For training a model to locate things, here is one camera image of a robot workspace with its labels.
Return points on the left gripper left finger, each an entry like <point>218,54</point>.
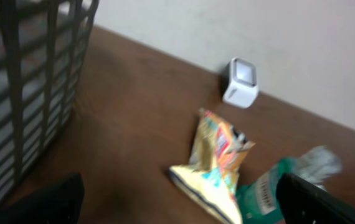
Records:
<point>57,203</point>

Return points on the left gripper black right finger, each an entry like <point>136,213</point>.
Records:
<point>303,202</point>

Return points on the blue mouthwash bottle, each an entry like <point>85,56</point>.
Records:
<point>258,202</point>

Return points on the yellow snack bag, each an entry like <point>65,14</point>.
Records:
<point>211,175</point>

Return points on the grey plastic shopping basket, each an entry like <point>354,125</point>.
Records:
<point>42,50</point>

